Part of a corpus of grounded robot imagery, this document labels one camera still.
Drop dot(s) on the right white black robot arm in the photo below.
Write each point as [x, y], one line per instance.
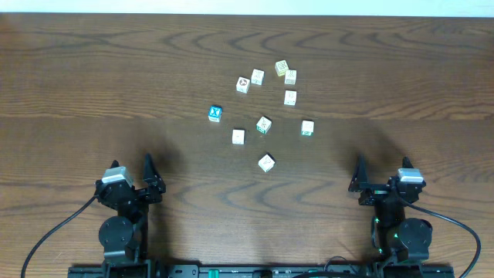
[402, 242]

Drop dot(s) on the wooden block with ring picture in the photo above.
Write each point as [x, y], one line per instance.
[290, 97]

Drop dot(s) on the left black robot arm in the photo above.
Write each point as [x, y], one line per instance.
[124, 237]

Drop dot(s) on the yellow-edged wooden block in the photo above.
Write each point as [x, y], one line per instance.
[281, 67]

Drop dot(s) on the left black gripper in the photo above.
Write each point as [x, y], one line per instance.
[137, 193]

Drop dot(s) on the wooden block with X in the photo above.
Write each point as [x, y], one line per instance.
[257, 77]

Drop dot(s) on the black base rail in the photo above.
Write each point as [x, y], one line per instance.
[195, 271]

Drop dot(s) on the wooden block beside yellow one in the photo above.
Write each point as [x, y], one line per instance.
[290, 77]

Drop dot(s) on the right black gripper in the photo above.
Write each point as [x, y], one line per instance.
[360, 184]

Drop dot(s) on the green-edged wooden block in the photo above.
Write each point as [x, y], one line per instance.
[307, 128]
[263, 125]

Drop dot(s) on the plain small wooden block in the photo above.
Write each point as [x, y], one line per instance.
[238, 136]

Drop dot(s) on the wooden block with red circle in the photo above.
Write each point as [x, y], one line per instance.
[243, 85]

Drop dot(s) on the blue X wooden block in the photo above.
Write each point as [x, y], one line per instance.
[215, 113]

